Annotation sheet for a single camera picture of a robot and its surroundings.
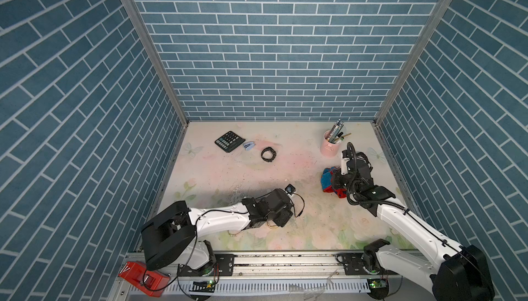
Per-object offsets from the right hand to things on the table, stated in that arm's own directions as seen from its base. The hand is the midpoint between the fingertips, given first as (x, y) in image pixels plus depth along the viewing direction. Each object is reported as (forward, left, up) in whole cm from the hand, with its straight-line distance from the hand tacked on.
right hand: (336, 171), depth 85 cm
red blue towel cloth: (-3, +3, -6) cm, 7 cm away
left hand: (-15, +18, -9) cm, 25 cm away
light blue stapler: (+19, +41, -10) cm, 46 cm away
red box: (-43, +60, -2) cm, 74 cm away
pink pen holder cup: (+16, +1, -5) cm, 17 cm away
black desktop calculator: (+21, +52, -10) cm, 57 cm away
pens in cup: (+21, -2, -1) cm, 22 cm away
